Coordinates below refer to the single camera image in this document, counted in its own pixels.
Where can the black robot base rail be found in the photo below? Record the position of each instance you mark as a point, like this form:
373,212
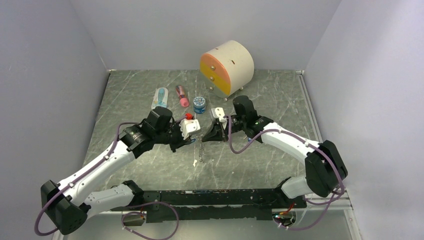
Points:
213,204

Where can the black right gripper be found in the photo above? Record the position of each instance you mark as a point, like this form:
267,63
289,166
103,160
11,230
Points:
216,133

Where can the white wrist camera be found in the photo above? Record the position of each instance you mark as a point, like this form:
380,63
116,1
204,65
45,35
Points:
218,113
189,126

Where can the light blue oval case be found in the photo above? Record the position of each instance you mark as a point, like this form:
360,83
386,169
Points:
160,98

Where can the beige round drawer cabinet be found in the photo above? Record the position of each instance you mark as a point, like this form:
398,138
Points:
227,68

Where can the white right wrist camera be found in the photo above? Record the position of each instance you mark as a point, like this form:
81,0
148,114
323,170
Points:
218,113

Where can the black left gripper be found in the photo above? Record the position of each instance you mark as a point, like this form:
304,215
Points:
180,142

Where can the pink marker tube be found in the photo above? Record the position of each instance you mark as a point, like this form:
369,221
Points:
183,100

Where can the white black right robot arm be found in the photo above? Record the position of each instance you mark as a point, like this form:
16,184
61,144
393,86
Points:
324,167

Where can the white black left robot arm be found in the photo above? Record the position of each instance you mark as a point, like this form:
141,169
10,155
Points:
67,204

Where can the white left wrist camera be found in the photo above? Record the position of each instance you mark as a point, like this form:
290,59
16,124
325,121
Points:
189,126

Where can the blue round tin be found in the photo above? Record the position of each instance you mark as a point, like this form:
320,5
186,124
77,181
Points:
199,105

